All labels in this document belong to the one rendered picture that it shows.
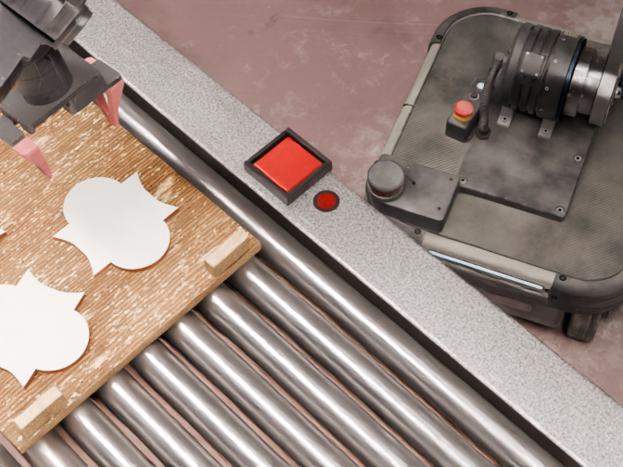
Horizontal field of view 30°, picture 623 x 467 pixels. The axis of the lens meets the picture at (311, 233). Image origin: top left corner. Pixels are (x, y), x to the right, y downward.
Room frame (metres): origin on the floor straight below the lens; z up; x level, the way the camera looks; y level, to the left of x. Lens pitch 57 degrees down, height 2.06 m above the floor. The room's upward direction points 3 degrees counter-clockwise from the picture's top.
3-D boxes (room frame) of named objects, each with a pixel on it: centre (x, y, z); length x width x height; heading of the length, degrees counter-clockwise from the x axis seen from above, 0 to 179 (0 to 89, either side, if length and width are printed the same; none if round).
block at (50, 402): (0.51, 0.29, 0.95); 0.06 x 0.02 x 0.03; 133
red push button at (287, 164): (0.83, 0.02, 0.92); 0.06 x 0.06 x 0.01; 43
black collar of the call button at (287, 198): (0.83, 0.02, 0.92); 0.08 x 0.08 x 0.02; 43
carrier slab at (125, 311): (0.74, 0.33, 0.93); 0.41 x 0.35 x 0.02; 43
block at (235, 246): (0.69, 0.09, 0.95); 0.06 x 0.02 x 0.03; 133
